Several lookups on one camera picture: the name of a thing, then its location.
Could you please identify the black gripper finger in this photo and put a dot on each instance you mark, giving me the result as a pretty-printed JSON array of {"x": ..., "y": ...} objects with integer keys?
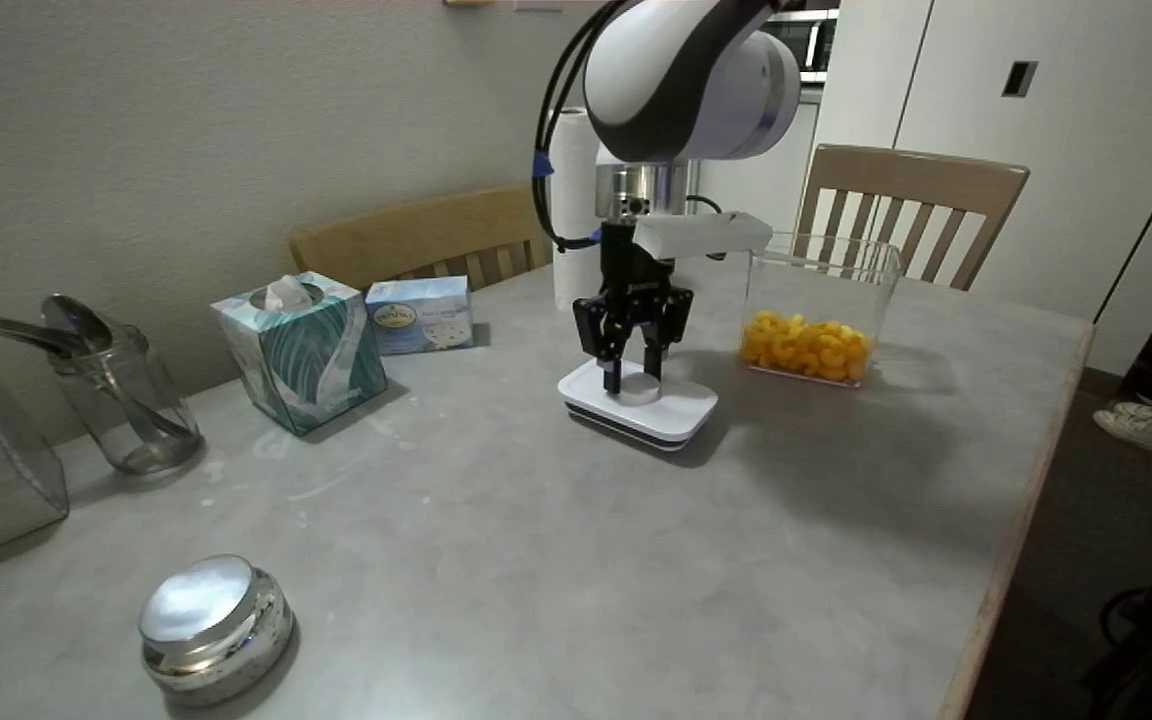
[
  {"x": 602, "y": 335},
  {"x": 666, "y": 327}
]

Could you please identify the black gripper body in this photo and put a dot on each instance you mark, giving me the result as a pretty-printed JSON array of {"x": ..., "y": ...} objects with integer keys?
[{"x": 635, "y": 277}]

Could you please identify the white container lid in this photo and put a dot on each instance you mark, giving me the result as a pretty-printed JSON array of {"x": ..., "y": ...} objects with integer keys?
[{"x": 660, "y": 414}]

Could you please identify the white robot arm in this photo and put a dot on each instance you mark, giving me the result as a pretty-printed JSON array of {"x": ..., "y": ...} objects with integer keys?
[{"x": 672, "y": 82}]

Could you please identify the clear plastic container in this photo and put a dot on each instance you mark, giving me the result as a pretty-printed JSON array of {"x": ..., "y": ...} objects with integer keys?
[{"x": 827, "y": 281}]

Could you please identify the white paper towel roll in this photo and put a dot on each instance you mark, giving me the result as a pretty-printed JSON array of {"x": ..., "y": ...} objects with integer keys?
[{"x": 572, "y": 208}]

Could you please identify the orange cheese snacks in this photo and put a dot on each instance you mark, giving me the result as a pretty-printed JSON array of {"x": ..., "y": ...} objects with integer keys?
[{"x": 823, "y": 351}]

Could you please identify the blue flat tissue box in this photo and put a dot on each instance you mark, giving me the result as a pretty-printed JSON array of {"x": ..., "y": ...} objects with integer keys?
[{"x": 417, "y": 313}]

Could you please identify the wooden chair near side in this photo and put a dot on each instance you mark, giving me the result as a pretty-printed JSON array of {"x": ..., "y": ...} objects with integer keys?
[{"x": 939, "y": 213}]

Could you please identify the teal tissue box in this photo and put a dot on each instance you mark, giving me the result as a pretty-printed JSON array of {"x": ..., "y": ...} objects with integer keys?
[{"x": 302, "y": 351}]

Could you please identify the glass jar with utensils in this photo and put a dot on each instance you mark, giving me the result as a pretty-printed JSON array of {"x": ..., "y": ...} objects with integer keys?
[{"x": 119, "y": 386}]

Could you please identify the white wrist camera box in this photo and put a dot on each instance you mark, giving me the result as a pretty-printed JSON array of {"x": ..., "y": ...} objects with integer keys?
[{"x": 672, "y": 237}]

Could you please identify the wooden chair by wall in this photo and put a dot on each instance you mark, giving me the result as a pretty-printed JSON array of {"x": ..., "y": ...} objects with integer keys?
[{"x": 473, "y": 232}]

